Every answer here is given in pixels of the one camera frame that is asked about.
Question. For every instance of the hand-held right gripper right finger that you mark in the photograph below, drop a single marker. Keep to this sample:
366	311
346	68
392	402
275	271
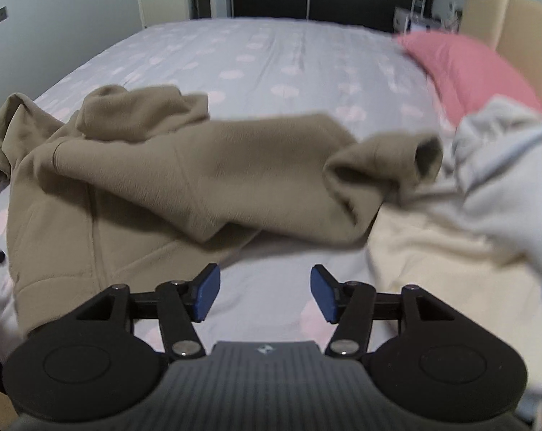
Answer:
322	295

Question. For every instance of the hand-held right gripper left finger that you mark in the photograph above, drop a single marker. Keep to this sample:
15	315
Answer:
206	292

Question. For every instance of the tan hoodie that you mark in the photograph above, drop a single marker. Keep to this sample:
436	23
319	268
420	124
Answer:
140	175

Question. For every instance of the cream cloth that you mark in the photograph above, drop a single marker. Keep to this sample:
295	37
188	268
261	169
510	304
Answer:
432	260

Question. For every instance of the light grey garment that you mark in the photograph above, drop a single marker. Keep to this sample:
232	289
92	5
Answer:
513	188

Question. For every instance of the blue pink-dotted bed sheet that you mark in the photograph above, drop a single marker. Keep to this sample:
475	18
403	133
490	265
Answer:
262	54

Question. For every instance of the pink pillow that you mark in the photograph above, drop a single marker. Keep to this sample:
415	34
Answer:
468	72

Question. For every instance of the bedside table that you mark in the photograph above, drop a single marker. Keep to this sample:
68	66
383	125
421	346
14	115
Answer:
405	18

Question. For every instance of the beige padded headboard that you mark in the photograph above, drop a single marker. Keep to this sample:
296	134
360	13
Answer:
522	22

